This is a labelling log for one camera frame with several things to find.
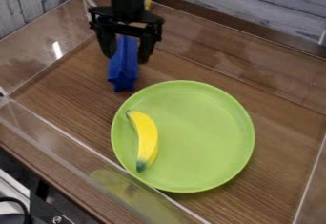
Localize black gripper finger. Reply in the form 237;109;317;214
97;28;118;58
138;33;156;64

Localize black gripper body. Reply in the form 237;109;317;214
89;6;165;41

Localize blue star-shaped block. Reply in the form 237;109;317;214
108;35;140;92

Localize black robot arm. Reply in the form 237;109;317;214
89;0;165;64

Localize green plate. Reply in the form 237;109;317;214
112;80;256;193

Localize yellow toy banana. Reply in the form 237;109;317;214
126;111;160;173

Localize clear acrylic tray walls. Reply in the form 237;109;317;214
0;0;326;224

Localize black metal bracket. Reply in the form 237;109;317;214
30;177;100;224

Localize black cable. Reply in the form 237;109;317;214
0;195;37;224

